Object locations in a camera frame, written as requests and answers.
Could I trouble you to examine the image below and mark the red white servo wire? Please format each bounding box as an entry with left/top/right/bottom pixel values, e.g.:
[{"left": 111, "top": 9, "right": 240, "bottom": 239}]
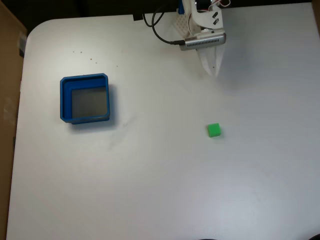
[{"left": 214, "top": 0, "right": 232, "bottom": 9}]

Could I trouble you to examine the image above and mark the blue table clamp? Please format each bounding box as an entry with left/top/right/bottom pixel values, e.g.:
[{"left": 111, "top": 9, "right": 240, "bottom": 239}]
[{"left": 176, "top": 0, "right": 186, "bottom": 16}]

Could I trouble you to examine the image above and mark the white perforated base plate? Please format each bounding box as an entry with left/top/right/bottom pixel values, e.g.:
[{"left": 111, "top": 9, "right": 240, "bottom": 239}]
[{"left": 171, "top": 12, "right": 198, "bottom": 38}]

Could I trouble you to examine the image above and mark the brown cardboard panel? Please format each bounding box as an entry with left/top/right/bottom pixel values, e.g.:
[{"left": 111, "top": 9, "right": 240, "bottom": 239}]
[{"left": 0, "top": 0, "right": 28, "bottom": 240}]

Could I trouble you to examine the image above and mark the blue box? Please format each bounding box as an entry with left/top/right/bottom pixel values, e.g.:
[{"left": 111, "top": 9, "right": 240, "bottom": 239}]
[{"left": 59, "top": 72, "right": 112, "bottom": 126}]

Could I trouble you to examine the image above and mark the black camera cable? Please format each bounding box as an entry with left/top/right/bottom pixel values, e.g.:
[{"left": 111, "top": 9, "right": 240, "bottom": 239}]
[{"left": 142, "top": 3, "right": 186, "bottom": 47}]

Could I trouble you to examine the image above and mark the silver camera box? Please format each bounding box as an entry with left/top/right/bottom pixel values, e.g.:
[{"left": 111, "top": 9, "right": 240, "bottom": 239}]
[{"left": 179, "top": 32, "right": 227, "bottom": 52}]

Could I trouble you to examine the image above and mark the green cube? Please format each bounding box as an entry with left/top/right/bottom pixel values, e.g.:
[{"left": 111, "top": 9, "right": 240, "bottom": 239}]
[{"left": 207, "top": 122, "right": 222, "bottom": 139}]

